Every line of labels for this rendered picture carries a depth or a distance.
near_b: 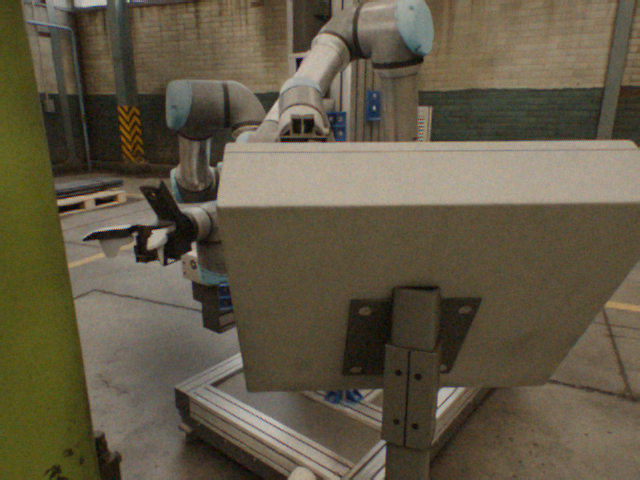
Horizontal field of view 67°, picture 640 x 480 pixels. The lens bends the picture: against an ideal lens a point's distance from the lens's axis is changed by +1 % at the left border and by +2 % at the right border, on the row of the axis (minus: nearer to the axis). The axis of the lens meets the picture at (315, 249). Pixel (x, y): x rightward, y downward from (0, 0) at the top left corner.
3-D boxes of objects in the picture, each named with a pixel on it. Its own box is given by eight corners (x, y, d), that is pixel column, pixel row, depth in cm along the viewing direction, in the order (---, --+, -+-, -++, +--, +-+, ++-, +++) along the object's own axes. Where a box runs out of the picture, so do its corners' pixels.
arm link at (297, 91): (329, 107, 88) (314, 65, 82) (332, 142, 81) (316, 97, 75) (288, 120, 90) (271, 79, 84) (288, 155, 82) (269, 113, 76)
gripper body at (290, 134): (274, 161, 63) (276, 112, 72) (277, 210, 69) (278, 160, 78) (332, 161, 64) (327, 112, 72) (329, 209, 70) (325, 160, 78)
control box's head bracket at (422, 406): (355, 373, 57) (358, 261, 53) (474, 398, 52) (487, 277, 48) (321, 427, 47) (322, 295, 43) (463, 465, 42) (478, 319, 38)
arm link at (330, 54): (325, -3, 114) (220, 142, 93) (367, -9, 108) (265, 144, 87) (340, 42, 123) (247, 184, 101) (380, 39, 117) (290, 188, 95)
